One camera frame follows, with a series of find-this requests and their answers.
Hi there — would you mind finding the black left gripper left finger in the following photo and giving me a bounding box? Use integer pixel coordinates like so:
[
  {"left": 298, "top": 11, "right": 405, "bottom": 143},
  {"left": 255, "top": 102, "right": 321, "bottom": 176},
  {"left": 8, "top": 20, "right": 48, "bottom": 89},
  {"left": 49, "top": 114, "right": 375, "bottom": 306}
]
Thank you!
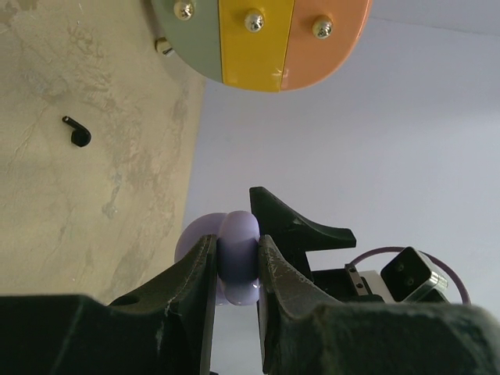
[{"left": 1, "top": 235, "right": 216, "bottom": 374}]

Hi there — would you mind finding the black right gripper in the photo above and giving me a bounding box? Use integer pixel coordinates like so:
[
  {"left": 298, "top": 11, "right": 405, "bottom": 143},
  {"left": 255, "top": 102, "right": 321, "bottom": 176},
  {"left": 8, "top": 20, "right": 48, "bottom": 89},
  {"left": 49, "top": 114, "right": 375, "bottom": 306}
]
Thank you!
[{"left": 249, "top": 187, "right": 384, "bottom": 303}]

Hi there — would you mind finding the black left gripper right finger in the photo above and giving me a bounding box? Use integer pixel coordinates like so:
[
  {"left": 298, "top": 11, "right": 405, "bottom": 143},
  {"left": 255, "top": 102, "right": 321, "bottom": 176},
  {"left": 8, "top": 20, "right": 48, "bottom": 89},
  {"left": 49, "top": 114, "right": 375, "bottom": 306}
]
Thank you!
[{"left": 258, "top": 235, "right": 499, "bottom": 374}]

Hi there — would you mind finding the purple earbud charging case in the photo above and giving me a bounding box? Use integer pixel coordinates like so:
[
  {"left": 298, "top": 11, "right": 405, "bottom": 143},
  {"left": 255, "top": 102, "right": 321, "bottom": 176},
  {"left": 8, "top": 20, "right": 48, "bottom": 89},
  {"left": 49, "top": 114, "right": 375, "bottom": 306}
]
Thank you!
[{"left": 174, "top": 211, "right": 260, "bottom": 306}]

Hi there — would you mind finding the round three-drawer storage box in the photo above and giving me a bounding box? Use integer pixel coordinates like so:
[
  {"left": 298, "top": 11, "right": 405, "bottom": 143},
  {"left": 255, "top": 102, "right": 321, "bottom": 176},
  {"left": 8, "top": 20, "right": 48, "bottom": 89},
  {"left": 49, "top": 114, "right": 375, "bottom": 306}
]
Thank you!
[{"left": 152, "top": 0, "right": 372, "bottom": 92}]

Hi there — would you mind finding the black earbud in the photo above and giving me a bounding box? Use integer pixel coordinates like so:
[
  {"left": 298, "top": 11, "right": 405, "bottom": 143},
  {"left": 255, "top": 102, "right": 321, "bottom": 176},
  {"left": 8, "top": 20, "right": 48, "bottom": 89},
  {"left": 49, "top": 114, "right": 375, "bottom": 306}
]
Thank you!
[{"left": 62, "top": 116, "right": 91, "bottom": 148}]

